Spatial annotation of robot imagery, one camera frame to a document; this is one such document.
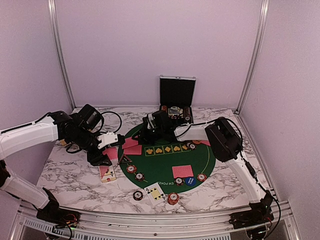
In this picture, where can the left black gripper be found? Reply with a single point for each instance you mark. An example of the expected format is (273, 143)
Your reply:
(96, 159)

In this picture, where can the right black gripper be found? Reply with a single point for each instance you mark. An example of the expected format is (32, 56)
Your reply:
(142, 138)

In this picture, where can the red playing card deck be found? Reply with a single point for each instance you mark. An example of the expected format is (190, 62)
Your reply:
(111, 153)

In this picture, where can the red card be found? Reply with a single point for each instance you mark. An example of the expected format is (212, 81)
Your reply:
(182, 171)
(206, 142)
(133, 150)
(129, 142)

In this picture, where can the triangular black red dealer button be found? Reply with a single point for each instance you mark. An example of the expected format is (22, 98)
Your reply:
(124, 159)

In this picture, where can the black 100 chips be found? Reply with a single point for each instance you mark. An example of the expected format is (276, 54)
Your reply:
(179, 181)
(192, 146)
(139, 176)

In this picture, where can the black red 100 chip stack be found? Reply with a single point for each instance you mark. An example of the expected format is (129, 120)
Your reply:
(138, 195)

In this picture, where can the orange big blind button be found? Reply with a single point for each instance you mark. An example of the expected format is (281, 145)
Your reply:
(197, 142)

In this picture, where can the four of clubs card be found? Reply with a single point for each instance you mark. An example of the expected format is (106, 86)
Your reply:
(155, 193)

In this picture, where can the blue small blind button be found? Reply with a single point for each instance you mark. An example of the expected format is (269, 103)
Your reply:
(190, 181)

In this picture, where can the red yellow 5 chip stack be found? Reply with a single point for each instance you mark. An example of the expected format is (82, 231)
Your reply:
(173, 198)

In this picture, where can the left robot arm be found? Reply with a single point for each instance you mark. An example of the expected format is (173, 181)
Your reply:
(49, 128)

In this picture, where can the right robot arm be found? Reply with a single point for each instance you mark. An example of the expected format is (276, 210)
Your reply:
(226, 142)

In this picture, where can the playing card box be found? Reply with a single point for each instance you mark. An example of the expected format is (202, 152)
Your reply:
(107, 173)

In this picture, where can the left chip row in case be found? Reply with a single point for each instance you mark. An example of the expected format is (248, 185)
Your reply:
(164, 108)

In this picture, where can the chip row in case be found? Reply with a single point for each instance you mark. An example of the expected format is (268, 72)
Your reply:
(187, 115)
(164, 108)

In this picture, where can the card deck in case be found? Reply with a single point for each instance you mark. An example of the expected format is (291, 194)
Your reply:
(174, 112)

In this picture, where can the round green poker mat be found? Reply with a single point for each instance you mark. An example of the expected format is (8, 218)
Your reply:
(156, 162)

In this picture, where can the woven bamboo basket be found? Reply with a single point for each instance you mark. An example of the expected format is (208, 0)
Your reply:
(64, 143)

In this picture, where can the right chip row in case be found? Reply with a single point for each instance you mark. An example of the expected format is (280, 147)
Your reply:
(187, 115)

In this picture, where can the aluminium poker chip case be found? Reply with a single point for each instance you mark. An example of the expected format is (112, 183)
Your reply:
(177, 91)

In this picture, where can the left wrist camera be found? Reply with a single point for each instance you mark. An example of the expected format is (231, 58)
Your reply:
(107, 139)

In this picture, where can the front aluminium rail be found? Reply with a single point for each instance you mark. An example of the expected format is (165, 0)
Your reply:
(210, 225)

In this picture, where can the left aluminium frame post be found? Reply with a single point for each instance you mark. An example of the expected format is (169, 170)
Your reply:
(59, 51)

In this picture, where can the aluminium frame post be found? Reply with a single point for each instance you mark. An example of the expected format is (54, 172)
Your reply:
(59, 51)
(265, 4)

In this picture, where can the right aluminium frame post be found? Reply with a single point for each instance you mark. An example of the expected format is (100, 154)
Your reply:
(265, 4)

